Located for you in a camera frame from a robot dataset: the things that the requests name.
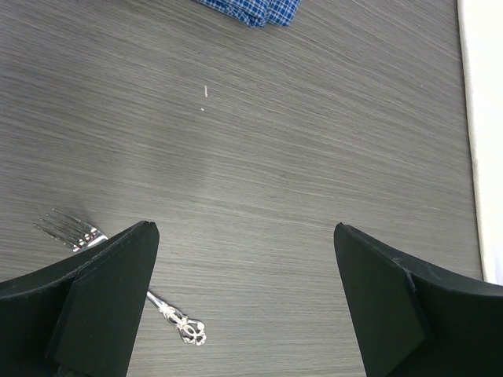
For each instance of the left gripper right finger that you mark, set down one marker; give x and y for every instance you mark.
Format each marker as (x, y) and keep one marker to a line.
(414, 318)

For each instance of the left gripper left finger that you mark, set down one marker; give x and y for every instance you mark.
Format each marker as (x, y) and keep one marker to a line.
(79, 316)

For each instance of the ornate silver fork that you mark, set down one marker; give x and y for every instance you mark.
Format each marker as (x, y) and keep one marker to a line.
(77, 235)

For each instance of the white cloth napkin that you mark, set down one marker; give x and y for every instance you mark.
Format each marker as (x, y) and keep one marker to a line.
(480, 24)

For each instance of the blue checkered cloth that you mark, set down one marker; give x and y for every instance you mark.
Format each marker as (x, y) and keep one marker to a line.
(256, 13)

